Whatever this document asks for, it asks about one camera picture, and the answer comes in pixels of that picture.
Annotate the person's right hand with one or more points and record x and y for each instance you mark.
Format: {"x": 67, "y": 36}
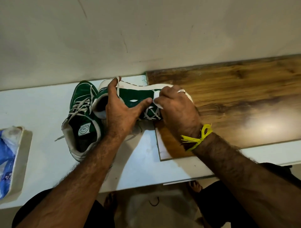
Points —
{"x": 178, "y": 112}

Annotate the person's left hand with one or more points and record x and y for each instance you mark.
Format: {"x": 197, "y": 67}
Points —
{"x": 120, "y": 117}

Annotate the white shoelace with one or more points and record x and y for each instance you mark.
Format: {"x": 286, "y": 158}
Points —
{"x": 80, "y": 105}
{"x": 155, "y": 112}

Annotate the green sneaker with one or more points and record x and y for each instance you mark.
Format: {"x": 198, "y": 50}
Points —
{"x": 136, "y": 94}
{"x": 82, "y": 91}

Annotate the white wet wipe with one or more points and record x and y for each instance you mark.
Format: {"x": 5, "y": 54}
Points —
{"x": 156, "y": 94}

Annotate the person's right forearm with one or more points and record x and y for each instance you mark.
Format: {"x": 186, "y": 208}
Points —
{"x": 247, "y": 183}

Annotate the person's left forearm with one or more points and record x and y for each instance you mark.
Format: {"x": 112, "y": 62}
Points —
{"x": 75, "y": 188}

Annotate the person's right foot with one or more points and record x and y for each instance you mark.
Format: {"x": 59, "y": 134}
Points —
{"x": 195, "y": 186}

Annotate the person's foot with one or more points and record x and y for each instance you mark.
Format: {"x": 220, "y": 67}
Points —
{"x": 195, "y": 186}
{"x": 110, "y": 202}

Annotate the person's left foot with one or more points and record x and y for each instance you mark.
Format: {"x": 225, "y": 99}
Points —
{"x": 110, "y": 202}

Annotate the blue wet wipe packet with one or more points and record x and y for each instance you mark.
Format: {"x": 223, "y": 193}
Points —
{"x": 7, "y": 155}

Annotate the yellow thread wristband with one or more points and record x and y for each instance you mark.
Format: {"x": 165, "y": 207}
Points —
{"x": 207, "y": 130}

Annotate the brown wooden board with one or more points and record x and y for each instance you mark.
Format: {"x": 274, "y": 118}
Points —
{"x": 235, "y": 94}

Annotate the black loop band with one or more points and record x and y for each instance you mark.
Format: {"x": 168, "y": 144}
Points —
{"x": 149, "y": 202}

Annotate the black shorts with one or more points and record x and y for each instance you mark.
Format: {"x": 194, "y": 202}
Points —
{"x": 216, "y": 206}

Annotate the beige plastic tray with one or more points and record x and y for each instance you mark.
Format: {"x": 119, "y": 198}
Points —
{"x": 22, "y": 164}

